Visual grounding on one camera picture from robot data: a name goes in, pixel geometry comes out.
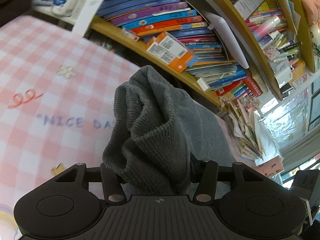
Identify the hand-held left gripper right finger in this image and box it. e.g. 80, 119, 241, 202
190, 154, 263, 203

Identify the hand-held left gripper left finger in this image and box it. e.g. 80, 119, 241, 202
54, 162, 126, 205

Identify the grey sweater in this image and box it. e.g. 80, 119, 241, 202
102, 65, 238, 197

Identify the pink container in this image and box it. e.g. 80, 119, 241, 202
254, 156, 284, 178

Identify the pile of booklets and papers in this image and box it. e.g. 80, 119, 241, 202
226, 97, 267, 161

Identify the clear plastic sheet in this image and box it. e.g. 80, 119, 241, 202
259, 97, 310, 155

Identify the colourful bead ornament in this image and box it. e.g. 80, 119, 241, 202
236, 94, 261, 113

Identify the white charger adapter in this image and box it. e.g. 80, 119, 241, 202
196, 78, 211, 92

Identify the wooden bookshelf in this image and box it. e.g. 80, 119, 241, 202
72, 0, 315, 110

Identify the thick red book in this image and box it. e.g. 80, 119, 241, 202
244, 76, 263, 97

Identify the row of dark-shelf books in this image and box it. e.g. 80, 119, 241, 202
85, 29, 140, 64

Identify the orange white carton box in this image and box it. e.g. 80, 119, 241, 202
156, 31, 198, 64
146, 37, 188, 74

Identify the small red white box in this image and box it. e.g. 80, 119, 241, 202
121, 27, 140, 42

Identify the row of colourful books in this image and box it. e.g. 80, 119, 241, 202
96, 0, 264, 98

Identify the shelf of assorted books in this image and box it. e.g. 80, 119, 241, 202
215, 0, 308, 90

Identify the pearl bead string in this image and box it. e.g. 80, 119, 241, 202
219, 96, 232, 108

